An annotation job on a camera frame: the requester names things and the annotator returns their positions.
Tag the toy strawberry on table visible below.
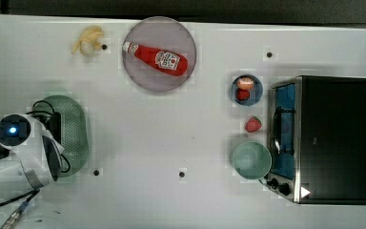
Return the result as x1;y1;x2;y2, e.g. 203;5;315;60
245;116;262;133

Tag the red ketchup bottle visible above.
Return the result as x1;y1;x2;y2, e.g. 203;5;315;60
122;41;189;77

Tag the peeled toy banana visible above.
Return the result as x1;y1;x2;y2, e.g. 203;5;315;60
71;26;104;57

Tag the toy food in bowl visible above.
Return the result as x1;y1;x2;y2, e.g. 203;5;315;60
235;77;254;101

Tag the small blue bowl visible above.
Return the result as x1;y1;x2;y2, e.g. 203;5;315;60
230;74;263;106

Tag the round grey plate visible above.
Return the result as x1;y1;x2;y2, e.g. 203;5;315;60
121;16;196;93

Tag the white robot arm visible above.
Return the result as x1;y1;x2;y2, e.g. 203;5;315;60
0;114;64;202

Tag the mint green cup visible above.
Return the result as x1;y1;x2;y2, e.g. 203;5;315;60
231;141;272;179

